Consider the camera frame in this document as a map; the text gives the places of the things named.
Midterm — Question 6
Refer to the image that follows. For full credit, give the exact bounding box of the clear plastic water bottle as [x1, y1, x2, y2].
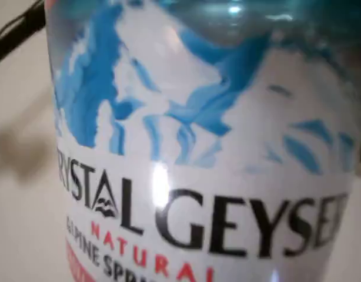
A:
[45, 0, 361, 282]

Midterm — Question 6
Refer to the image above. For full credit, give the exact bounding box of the black cable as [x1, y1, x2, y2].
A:
[0, 0, 48, 67]

